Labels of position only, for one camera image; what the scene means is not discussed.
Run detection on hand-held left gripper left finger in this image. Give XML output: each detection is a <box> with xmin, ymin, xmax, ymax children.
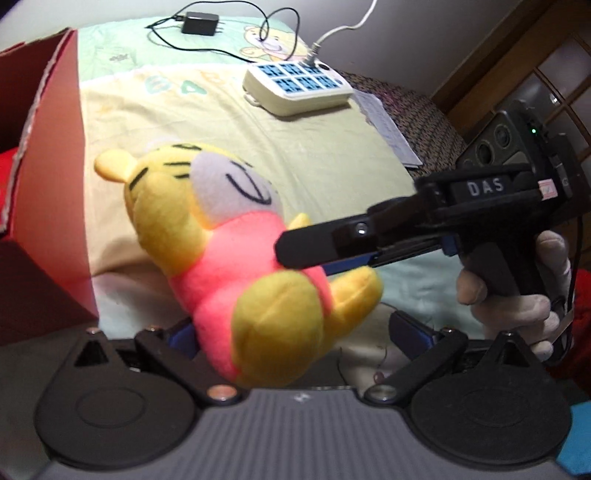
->
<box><xmin>74</xmin><ymin>320</ymin><xmax>239</xmax><ymax>408</ymax></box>

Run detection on white power cable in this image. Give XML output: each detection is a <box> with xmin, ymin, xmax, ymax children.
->
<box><xmin>305</xmin><ymin>0</ymin><xmax>377</xmax><ymax>68</ymax></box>

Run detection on red cardboard box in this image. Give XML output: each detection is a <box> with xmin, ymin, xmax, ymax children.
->
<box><xmin>0</xmin><ymin>28</ymin><xmax>100</xmax><ymax>347</ymax></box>

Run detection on yellow and pink plush toy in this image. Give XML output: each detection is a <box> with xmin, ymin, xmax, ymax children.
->
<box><xmin>93</xmin><ymin>142</ymin><xmax>384</xmax><ymax>387</ymax></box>

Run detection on black charger cable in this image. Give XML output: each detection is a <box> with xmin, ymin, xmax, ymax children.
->
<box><xmin>145</xmin><ymin>7</ymin><xmax>301</xmax><ymax>63</ymax></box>

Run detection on person's right hand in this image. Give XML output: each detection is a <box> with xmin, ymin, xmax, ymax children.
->
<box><xmin>456</xmin><ymin>231</ymin><xmax>573</xmax><ymax>364</ymax></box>

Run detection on wooden door with glass panes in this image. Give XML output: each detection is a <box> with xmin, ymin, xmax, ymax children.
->
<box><xmin>431</xmin><ymin>0</ymin><xmax>591</xmax><ymax>153</ymax></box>

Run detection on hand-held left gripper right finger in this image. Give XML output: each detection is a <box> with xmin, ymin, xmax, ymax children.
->
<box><xmin>364</xmin><ymin>312</ymin><xmax>532</xmax><ymax>408</ymax></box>

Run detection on black charger adapter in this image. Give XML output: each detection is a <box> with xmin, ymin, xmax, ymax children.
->
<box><xmin>181</xmin><ymin>12</ymin><xmax>225</xmax><ymax>36</ymax></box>

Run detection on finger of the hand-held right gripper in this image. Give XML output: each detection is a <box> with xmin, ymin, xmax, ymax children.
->
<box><xmin>274</xmin><ymin>194</ymin><xmax>435</xmax><ymax>268</ymax></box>
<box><xmin>323</xmin><ymin>235</ymin><xmax>458</xmax><ymax>277</ymax></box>

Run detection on printed paper sheets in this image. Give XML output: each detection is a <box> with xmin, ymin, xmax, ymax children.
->
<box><xmin>353</xmin><ymin>90</ymin><xmax>422</xmax><ymax>167</ymax></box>

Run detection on white and blue power strip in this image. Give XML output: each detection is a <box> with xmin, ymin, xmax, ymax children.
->
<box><xmin>242</xmin><ymin>61</ymin><xmax>354</xmax><ymax>117</ymax></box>

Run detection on brown patterned cloth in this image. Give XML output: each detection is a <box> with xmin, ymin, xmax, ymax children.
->
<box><xmin>339</xmin><ymin>71</ymin><xmax>467</xmax><ymax>171</ymax></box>

